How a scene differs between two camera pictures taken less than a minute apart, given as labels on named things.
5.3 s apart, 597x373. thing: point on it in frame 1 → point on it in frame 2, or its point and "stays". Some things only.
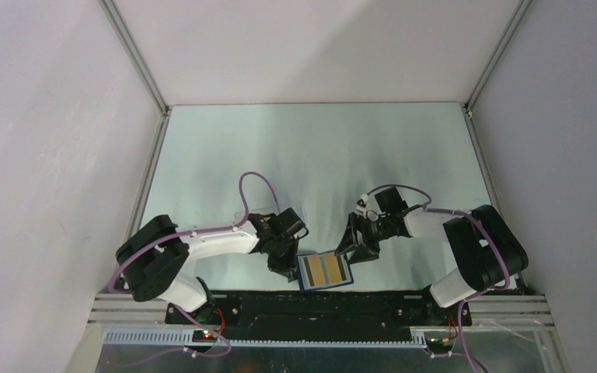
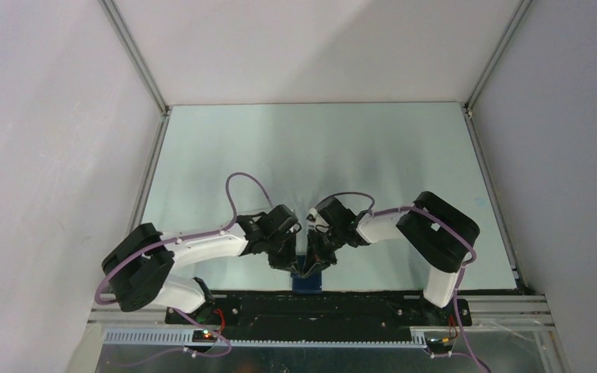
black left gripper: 287,266 stays
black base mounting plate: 323,311 stays
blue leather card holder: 304,278 → 312,284
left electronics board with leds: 203,336 stays
